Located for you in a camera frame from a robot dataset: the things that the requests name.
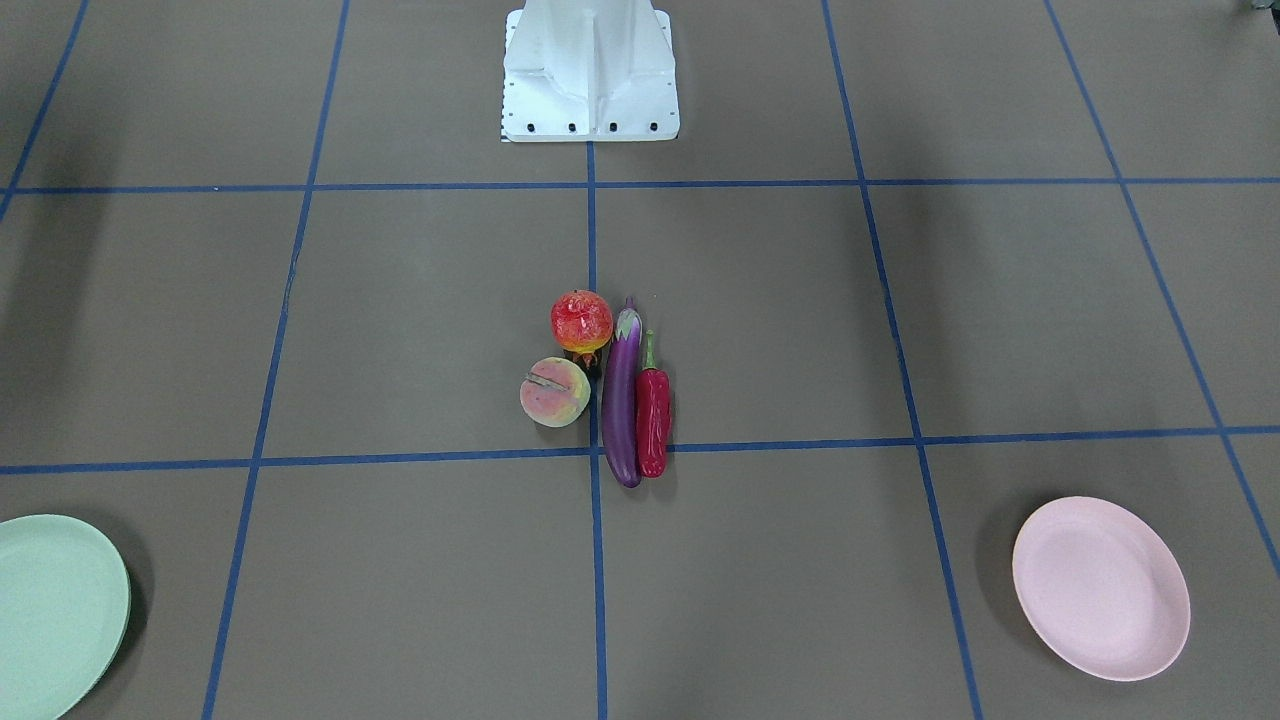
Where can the purple eggplant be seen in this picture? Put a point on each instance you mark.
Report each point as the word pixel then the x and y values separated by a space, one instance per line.
pixel 618 396

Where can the red chili pepper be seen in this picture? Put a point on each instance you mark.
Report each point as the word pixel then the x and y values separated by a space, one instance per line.
pixel 653 418

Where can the red pomegranate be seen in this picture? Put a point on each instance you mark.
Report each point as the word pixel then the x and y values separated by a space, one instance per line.
pixel 581 322

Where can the pink yellow peach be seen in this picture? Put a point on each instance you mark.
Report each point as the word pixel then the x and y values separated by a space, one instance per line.
pixel 555 392

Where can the pink plate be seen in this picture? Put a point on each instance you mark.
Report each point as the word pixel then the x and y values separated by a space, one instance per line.
pixel 1101 589

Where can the light green plate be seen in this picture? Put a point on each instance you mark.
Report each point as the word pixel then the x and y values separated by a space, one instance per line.
pixel 65 604

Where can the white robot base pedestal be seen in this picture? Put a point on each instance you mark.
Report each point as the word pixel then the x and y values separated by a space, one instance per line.
pixel 589 71

